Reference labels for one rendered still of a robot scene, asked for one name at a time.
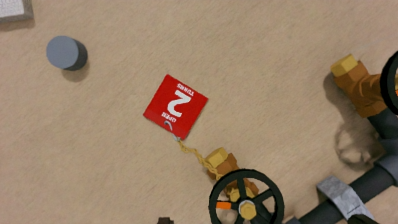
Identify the grey cylinder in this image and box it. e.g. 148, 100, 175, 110
46, 35, 88, 71

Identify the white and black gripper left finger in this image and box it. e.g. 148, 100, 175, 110
157, 217, 174, 224

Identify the red tag with gold chain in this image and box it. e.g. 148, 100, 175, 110
143, 74, 223, 180

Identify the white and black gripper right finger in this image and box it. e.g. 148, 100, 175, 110
347, 214, 379, 224

